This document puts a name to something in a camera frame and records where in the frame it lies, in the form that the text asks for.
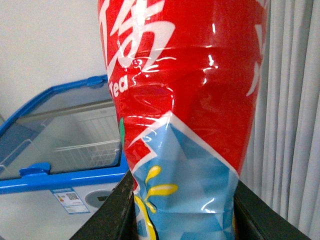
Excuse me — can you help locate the glass sliding freezer lid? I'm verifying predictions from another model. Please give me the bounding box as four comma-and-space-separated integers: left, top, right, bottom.
0, 75, 121, 180

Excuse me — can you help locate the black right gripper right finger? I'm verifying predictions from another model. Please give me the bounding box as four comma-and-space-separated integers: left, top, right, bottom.
234, 181, 309, 240

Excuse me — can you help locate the red label iced tea bottle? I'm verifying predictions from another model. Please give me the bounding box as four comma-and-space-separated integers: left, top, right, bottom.
97, 0, 270, 240

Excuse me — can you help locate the white pleated curtain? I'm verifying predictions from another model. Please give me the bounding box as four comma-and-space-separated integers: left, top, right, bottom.
240, 0, 320, 240

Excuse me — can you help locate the white chest freezer blue trim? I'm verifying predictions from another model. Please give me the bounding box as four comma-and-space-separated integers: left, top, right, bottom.
0, 74, 131, 240

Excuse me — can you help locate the white wire freezer basket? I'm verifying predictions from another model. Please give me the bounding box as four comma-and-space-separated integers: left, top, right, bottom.
54, 112, 122, 169

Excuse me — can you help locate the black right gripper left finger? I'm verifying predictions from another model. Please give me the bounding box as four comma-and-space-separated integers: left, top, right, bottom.
71, 171, 137, 240

